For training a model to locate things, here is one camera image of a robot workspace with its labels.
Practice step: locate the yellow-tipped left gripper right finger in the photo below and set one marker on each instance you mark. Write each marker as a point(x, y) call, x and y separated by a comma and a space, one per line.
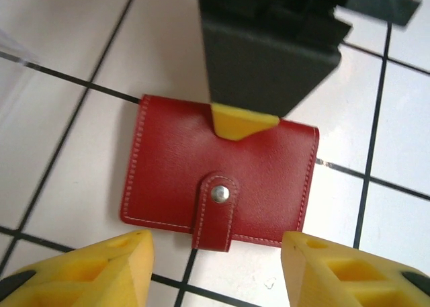
point(315, 273)

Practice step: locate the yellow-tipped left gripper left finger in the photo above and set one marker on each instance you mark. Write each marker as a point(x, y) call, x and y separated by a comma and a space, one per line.
point(84, 280)

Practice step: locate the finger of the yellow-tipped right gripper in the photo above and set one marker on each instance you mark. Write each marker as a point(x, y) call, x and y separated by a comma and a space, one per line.
point(262, 75)

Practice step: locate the red leather card holder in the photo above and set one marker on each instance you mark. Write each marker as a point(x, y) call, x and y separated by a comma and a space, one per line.
point(168, 172)

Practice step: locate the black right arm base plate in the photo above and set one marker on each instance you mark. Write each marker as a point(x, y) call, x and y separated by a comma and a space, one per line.
point(379, 4)

